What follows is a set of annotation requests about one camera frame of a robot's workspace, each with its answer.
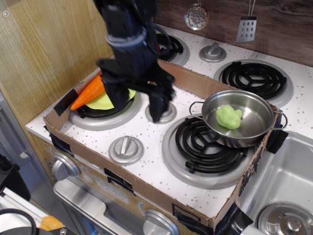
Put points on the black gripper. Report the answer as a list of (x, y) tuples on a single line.
[(135, 66)]

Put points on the orange toy carrot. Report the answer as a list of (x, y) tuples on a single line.
[(93, 90)]

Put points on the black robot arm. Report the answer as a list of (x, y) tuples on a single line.
[(131, 33)]

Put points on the yellow-green plate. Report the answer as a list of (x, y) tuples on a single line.
[(98, 100)]

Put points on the silver knob centre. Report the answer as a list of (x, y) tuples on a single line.
[(166, 117)]

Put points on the silver knob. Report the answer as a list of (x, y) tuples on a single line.
[(126, 150), (213, 53), (166, 117)]

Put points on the front left black burner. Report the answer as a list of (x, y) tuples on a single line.
[(87, 112)]

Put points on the black burner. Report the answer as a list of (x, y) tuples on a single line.
[(169, 47), (87, 112), (261, 79), (202, 154)]

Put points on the silver knob front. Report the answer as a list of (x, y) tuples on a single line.
[(126, 150)]

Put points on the cardboard fence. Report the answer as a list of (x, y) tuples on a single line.
[(148, 184)]

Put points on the back left black burner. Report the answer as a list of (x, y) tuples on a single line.
[(169, 47)]

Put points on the silver knob back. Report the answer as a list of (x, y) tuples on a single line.
[(213, 53)]

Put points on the front right black burner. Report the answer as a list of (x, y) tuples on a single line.
[(202, 154)]

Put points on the green toy lettuce piece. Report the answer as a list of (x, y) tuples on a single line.
[(228, 117)]

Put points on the hanging silver strainer ladle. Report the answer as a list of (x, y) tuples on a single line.
[(197, 16)]

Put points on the left silver oven dial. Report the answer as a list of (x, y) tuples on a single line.
[(63, 167)]

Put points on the silver oven dial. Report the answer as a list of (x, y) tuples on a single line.
[(158, 224), (63, 167)]

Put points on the back right black burner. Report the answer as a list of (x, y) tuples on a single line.
[(261, 79)]

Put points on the hanging silver slotted spatula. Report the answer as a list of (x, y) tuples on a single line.
[(247, 25)]

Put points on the right silver oven dial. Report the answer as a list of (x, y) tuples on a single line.
[(158, 224)]

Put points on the orange sponge piece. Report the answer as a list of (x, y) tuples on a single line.
[(49, 223)]

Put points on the silver sink basin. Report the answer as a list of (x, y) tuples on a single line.
[(286, 176)]

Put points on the silver sink drain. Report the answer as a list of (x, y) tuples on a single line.
[(284, 218)]

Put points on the steel pan with handles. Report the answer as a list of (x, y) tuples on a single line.
[(258, 118)]

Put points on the silver oven door handle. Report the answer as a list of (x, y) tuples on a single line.
[(89, 206)]

